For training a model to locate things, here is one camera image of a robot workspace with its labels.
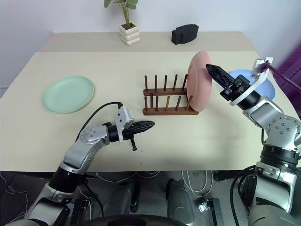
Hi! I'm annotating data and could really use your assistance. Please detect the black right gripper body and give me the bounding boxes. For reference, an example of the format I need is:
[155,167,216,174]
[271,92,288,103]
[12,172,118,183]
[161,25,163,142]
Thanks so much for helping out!
[220,74,251,102]

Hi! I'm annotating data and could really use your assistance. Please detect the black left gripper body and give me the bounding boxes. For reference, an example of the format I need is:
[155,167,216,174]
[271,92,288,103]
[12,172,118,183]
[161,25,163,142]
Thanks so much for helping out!
[122,126,139,152]

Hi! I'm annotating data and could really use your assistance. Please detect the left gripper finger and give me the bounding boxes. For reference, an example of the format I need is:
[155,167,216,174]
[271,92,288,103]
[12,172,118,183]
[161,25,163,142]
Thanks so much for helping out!
[132,120,156,130]
[133,124,155,137]

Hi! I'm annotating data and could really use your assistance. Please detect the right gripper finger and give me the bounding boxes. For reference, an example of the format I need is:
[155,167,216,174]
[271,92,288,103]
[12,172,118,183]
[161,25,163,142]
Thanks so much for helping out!
[206,63,238,86]
[206,66,233,92]

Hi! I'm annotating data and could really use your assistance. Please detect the pink plate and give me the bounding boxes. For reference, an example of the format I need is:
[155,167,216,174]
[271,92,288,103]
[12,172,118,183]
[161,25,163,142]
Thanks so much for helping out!
[186,50,213,113]

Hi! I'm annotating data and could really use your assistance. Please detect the wooden dish rack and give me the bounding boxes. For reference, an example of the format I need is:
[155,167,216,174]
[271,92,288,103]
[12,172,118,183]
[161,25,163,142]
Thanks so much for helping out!
[143,74,200,116]

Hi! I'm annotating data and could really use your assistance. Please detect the blue plate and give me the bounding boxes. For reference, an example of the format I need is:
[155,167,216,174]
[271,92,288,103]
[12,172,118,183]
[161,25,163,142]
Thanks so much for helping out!
[228,68,276,101]

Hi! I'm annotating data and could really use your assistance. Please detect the black foam block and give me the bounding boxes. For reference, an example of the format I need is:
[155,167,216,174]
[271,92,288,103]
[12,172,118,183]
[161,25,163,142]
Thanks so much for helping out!
[171,23,199,45]

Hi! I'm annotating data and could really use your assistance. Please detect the dark grey rounded leg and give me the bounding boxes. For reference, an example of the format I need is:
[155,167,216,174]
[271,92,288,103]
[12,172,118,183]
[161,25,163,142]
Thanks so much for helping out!
[166,178,196,223]
[115,180,142,214]

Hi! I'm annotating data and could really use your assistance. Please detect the purple blurred object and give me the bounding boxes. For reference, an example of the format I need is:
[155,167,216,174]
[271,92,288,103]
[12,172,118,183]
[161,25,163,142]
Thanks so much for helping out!
[274,46,301,101]

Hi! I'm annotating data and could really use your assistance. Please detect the green plate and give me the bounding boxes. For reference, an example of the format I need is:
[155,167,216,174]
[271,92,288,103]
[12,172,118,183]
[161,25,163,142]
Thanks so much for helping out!
[42,75,95,114]

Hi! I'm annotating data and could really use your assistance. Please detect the black rounded housing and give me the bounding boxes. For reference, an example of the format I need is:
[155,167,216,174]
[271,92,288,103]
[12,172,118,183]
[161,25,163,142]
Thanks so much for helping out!
[79,213,190,226]

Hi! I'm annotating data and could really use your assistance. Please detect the potted plant white bubble pot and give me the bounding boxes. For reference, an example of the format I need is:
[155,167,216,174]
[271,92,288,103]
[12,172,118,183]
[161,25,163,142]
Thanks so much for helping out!
[104,0,141,46]

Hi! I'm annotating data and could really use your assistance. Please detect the black box with metal clamp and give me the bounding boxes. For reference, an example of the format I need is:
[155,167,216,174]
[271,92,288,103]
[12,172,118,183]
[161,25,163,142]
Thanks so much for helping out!
[197,197,223,226]

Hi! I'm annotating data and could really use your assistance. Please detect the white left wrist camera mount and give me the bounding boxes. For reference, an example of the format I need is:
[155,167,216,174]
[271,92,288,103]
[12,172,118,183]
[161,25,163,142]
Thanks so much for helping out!
[114,106,136,144]

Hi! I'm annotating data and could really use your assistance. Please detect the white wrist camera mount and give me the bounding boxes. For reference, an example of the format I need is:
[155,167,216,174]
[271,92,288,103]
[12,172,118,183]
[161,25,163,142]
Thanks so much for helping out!
[114,106,136,144]
[230,56,274,106]

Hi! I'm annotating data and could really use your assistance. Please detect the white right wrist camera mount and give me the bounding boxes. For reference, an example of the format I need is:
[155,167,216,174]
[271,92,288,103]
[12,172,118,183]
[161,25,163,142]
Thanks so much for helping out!
[230,56,274,106]

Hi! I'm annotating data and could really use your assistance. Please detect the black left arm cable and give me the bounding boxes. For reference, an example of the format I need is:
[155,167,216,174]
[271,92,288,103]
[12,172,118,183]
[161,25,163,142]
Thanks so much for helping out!
[76,101,123,142]

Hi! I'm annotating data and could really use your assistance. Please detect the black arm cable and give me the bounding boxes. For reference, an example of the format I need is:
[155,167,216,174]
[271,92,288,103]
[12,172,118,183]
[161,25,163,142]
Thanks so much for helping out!
[76,101,123,142]
[258,60,301,93]

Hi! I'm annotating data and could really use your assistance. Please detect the white tangled floor cable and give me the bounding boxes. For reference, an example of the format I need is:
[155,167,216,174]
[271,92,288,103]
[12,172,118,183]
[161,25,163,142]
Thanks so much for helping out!
[93,170,162,185]

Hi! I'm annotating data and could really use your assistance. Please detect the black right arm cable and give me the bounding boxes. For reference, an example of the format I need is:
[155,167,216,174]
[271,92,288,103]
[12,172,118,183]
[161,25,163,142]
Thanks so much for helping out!
[258,60,301,93]

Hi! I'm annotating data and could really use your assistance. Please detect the white looped floor cable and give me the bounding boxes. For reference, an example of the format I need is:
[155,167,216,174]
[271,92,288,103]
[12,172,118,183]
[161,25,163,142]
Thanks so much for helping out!
[182,169,214,196]

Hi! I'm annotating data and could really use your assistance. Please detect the thin white floor cable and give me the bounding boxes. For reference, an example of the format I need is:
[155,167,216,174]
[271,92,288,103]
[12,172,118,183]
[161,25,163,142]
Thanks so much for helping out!
[0,173,32,214]

